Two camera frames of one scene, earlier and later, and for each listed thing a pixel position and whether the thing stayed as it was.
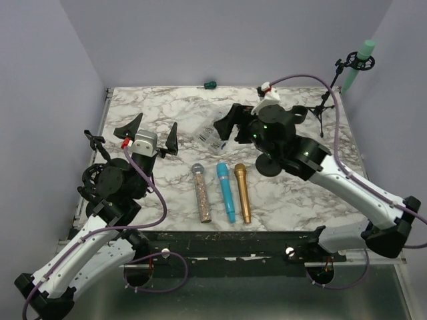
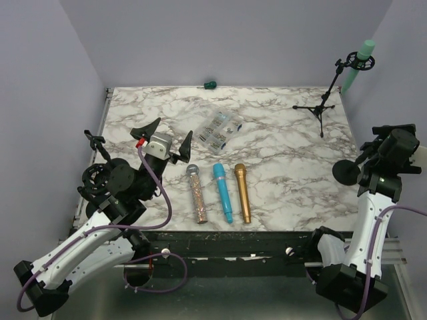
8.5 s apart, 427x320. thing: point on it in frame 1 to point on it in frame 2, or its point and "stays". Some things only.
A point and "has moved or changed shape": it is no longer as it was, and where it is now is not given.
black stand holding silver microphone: [273, 134] has moved or changed shape
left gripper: [130, 131] to [184, 151]
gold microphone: [240, 169] stays
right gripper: [239, 115] to [387, 129]
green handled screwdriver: [210, 85] stays
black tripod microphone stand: [352, 61] stays
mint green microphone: [363, 53] stays
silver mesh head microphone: [197, 169] has moved or changed shape
